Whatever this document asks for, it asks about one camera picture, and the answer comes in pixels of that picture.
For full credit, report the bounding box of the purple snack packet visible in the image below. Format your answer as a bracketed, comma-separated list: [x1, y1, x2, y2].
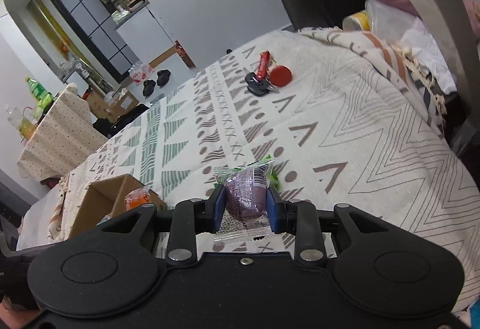
[214, 166, 271, 244]

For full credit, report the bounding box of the person's hand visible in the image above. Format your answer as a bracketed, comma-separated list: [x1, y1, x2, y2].
[1, 296, 40, 329]

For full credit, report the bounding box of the green snack packet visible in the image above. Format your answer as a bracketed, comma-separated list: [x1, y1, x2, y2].
[213, 155, 280, 190]

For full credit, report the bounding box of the orange snack packet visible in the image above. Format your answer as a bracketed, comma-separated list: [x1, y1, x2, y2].
[124, 187, 151, 211]

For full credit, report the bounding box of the cardboard box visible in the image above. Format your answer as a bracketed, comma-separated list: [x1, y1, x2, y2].
[64, 174, 144, 239]

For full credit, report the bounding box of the patterned bed blanket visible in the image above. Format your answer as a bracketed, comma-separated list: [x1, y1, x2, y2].
[17, 29, 479, 310]

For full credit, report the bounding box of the left black slipper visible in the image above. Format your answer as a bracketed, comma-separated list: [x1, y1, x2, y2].
[142, 79, 156, 98]

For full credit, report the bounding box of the black slipper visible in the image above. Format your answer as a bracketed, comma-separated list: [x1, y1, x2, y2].
[156, 69, 171, 87]
[142, 79, 156, 98]

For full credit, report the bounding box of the right black slipper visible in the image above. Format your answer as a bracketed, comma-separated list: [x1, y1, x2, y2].
[156, 69, 171, 87]

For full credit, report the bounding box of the table with dotted cloth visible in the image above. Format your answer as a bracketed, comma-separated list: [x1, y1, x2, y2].
[17, 83, 107, 182]

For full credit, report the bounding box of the white cabinet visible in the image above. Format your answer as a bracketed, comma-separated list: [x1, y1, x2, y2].
[116, 6, 174, 63]

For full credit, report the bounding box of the green soda bottle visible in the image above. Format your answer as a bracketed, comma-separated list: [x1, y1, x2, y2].
[25, 77, 54, 118]

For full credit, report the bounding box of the yellow cup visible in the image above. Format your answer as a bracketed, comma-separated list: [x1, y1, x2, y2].
[342, 10, 370, 31]

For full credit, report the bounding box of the clear juice bottle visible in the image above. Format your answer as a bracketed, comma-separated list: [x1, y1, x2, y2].
[5, 105, 35, 140]

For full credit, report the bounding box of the black framed glass door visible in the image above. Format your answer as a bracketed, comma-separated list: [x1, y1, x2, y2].
[50, 0, 137, 83]

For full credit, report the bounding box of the red round keychain tag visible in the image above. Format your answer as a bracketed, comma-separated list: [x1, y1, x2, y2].
[268, 65, 292, 87]

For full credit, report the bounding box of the red keychain strap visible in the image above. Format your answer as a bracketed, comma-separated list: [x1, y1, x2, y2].
[256, 50, 272, 79]

